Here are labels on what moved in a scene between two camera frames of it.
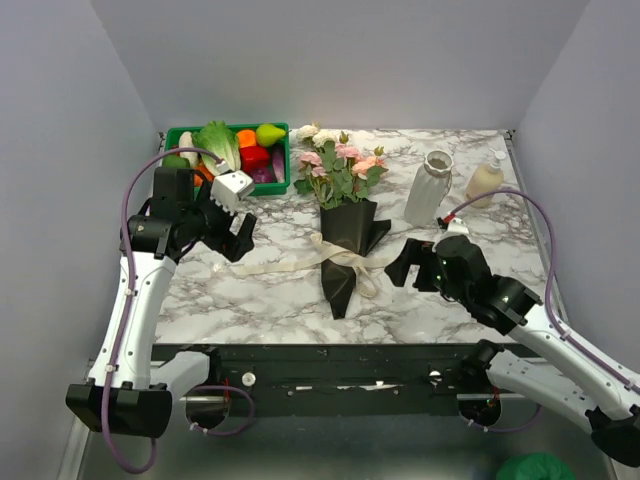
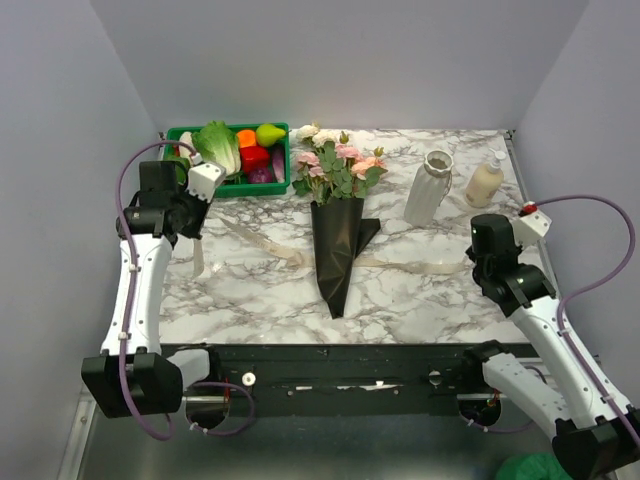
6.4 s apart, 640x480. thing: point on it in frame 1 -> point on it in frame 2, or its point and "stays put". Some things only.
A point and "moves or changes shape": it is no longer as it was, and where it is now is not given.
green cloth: (536, 466) stays put
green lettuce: (216, 137) stays put
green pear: (267, 134) stays put
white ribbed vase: (429, 190) stays put
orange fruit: (247, 138) stays put
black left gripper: (232, 246) -> (194, 230)
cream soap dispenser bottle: (487, 178) stays put
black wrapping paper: (352, 223) moves or changes shape
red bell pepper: (253, 157) stays put
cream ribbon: (324, 252) moves or changes shape
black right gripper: (416, 251) -> (471, 253)
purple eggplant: (278, 162) stays put
